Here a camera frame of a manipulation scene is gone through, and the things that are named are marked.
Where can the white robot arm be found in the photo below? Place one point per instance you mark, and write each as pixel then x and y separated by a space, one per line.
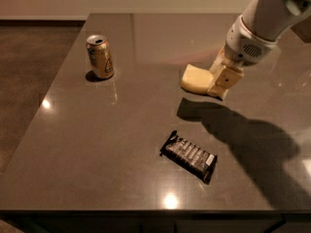
pixel 252 37

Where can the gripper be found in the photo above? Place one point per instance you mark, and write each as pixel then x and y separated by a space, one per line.
pixel 243 46

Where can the yellow sponge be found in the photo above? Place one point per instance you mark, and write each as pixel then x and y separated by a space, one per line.
pixel 196 80

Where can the black rxbar chocolate wrapper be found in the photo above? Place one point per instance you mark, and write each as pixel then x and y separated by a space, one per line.
pixel 193 158

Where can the gold soda can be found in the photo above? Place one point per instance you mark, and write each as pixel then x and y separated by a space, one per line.
pixel 98 49

